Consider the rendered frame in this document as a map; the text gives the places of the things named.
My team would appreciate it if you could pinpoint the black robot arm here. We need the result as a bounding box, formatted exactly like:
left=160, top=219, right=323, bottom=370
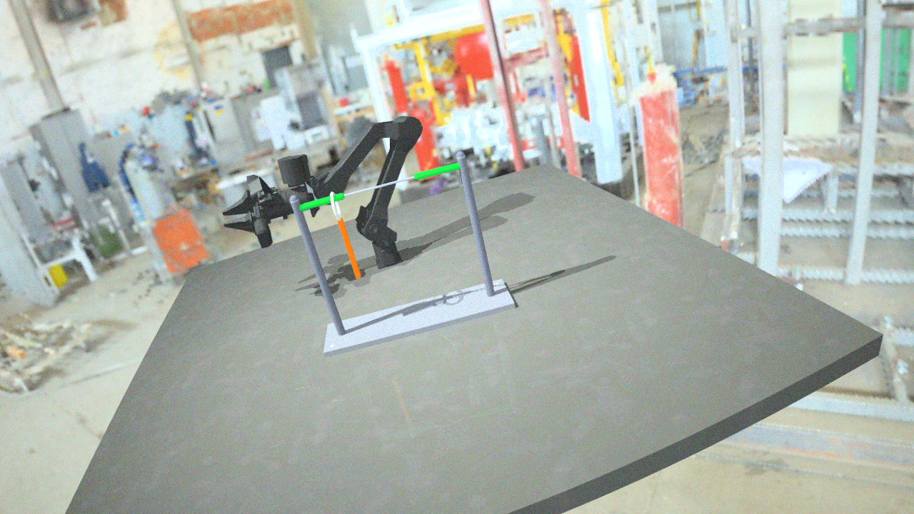
left=248, top=116, right=423, bottom=269

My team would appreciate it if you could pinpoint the orange handle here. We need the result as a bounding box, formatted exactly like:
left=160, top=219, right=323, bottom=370
left=331, top=192, right=361, bottom=278

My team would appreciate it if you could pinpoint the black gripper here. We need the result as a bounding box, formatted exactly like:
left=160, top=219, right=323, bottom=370
left=222, top=188, right=291, bottom=248

